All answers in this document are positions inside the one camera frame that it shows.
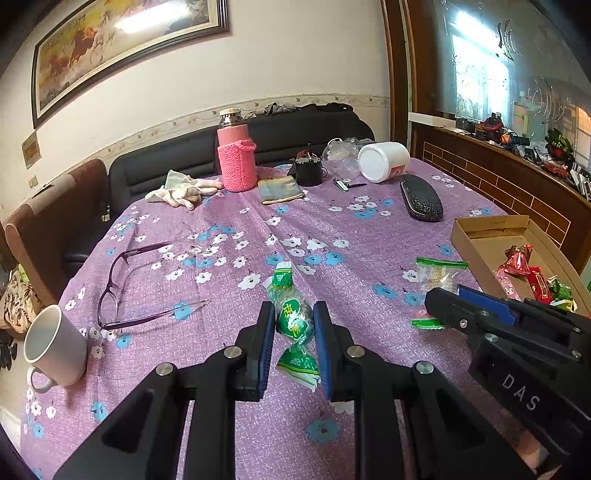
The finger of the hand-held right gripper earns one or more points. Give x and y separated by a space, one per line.
489 304
443 304

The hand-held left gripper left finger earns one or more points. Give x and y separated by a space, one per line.
267 355

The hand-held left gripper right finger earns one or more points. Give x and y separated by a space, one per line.
323 355

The clear snack packet green edges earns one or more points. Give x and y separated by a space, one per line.
436 277

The green twisted wrapper snack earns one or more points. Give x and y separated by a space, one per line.
293 318

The cardboard box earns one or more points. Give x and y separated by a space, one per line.
489 249

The dark green snack packet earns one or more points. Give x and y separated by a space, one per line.
561 290

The person's right hand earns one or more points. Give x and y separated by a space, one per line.
535 459

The pink snack packet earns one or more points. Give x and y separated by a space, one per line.
505 284

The crinkled red foil snack packet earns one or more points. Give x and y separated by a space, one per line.
517 261

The black eyeglasses case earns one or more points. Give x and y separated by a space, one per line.
422 198

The wooden partition with glass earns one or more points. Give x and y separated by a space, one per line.
485 166

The white plastic jar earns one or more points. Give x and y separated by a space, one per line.
383 161

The small nail clipper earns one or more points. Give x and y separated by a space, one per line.
342 183

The clear glass cup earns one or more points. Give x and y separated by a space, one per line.
351 167

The clutter of small household things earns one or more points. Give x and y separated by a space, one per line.
554 147

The purple framed eyeglasses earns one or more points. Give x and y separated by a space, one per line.
113 281

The black cup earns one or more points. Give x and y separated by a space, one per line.
307 173

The white flat box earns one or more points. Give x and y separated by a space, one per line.
429 119

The white cloth gloves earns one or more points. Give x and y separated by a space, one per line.
180 189

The crumpled clear plastic container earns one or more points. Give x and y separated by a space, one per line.
334 148

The pink thermos with knitted sleeve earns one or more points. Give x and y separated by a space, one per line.
236 161

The white mug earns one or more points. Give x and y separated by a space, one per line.
55 355

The black leather sofa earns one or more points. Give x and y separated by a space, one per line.
175 157

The black garment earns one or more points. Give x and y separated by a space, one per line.
328 107

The grey crumpled item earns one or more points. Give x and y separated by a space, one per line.
277 109

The brown chair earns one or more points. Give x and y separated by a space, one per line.
55 217

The patterned bag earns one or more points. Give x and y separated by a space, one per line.
18 295

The framed horse painting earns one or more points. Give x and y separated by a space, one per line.
115 41

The wall socket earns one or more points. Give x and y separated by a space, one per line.
32 181

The small framed wall plaque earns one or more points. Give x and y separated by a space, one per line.
31 148

